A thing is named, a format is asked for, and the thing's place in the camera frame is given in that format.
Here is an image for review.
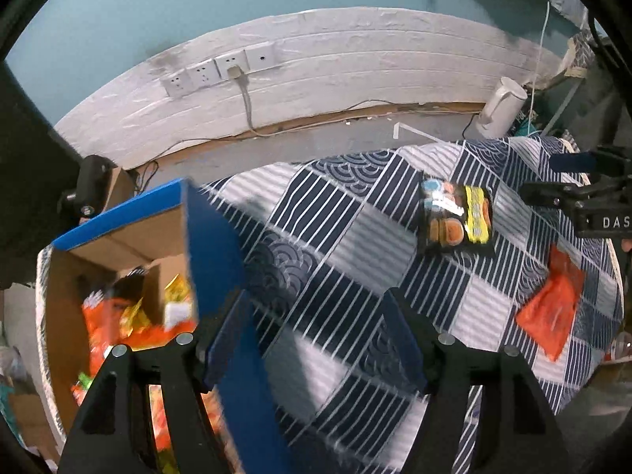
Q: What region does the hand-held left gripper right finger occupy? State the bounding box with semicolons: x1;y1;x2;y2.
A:
382;289;564;474

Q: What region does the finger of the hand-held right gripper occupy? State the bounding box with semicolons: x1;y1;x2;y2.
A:
521;182;589;209
549;148;632;177

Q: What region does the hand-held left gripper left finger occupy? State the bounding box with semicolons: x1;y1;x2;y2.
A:
58;290;258;474

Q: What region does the blue cardboard box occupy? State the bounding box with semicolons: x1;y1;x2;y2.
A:
37;178;297;474

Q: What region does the red snack packet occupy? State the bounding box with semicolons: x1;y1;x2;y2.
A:
516;244;587;362

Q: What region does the black snack packet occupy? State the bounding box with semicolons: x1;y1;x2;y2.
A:
417;170;497;258

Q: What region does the orange snack bag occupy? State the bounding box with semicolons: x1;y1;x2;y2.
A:
79;286;198;361

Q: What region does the white kettle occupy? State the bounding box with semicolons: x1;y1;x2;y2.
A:
475;76;527;140

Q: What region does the navy white patterned tablecloth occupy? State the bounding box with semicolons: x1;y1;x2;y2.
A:
197;133;625;474

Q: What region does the brown cardboard box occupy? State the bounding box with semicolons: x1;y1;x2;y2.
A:
105;167;138;209

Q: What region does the black cylindrical device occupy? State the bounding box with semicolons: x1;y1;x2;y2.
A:
56;154;117;218

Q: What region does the white cord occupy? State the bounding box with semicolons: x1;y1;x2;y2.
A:
527;2;552;135

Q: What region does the grey plug cable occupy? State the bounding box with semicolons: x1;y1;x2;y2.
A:
227;65;396;139

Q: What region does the white wall socket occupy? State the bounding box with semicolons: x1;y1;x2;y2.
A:
190;61;218;88
245;43;278;71
214;52;248;81
165;71;192;98

